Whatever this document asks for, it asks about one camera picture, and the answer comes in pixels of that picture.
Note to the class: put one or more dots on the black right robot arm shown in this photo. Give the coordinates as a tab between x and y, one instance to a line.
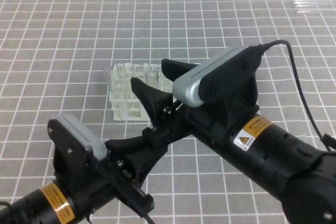
300	176

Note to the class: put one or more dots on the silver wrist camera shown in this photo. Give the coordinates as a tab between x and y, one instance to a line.
78	132
219	76

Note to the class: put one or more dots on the leaning glass test tube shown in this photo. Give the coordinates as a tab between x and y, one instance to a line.
108	73

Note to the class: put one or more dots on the white plastic test tube rack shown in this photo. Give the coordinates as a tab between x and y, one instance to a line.
130	109

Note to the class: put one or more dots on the spare glass tubes pile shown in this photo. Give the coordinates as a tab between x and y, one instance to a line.
309	6

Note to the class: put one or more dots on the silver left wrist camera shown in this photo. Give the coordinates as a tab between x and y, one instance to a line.
78	132

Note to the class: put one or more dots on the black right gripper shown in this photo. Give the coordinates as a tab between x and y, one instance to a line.
219	125

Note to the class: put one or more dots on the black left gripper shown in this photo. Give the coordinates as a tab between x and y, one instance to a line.
120	175

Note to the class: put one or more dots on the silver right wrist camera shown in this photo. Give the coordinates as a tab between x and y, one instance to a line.
219	76

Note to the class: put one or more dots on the clear glass test tube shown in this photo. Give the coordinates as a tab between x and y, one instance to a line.
152	78

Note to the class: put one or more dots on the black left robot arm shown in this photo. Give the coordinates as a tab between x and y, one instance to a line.
48	204

